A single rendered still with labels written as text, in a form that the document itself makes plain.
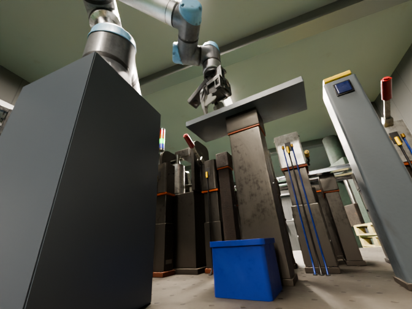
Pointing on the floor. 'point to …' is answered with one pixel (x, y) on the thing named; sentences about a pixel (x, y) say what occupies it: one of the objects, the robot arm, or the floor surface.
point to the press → (355, 214)
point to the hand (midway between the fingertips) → (212, 119)
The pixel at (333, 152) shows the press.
